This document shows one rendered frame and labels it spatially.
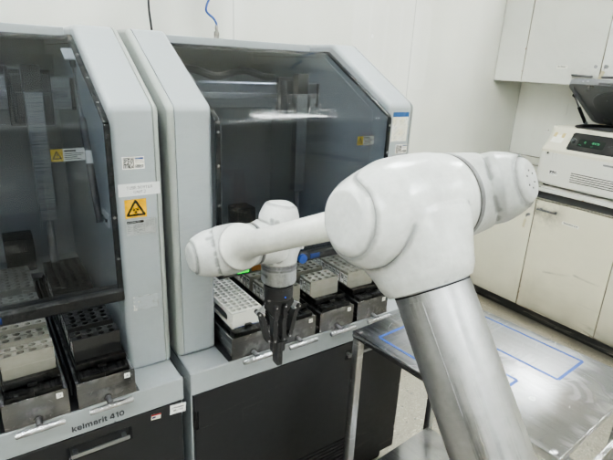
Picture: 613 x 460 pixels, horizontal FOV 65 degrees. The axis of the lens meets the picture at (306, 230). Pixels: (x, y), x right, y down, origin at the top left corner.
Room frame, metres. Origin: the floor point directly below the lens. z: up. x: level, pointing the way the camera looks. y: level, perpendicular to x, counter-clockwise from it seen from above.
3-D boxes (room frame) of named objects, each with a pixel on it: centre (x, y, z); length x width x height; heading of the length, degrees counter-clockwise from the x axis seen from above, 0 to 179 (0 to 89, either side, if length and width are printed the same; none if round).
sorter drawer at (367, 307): (1.75, -0.06, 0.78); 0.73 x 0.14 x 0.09; 35
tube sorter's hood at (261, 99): (1.62, 0.13, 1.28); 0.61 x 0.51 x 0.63; 125
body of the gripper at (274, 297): (1.12, 0.06, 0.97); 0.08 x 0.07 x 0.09; 121
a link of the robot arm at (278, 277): (1.12, 0.06, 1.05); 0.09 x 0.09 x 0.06
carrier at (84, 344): (1.06, 0.52, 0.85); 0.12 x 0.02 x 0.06; 125
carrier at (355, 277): (1.55, -0.19, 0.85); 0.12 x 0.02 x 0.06; 124
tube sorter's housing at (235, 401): (1.78, 0.25, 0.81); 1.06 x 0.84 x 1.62; 35
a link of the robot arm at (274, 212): (1.11, 0.08, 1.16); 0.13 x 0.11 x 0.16; 129
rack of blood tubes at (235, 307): (1.37, 0.24, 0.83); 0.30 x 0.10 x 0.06; 35
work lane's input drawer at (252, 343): (1.49, 0.32, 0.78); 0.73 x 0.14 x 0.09; 35
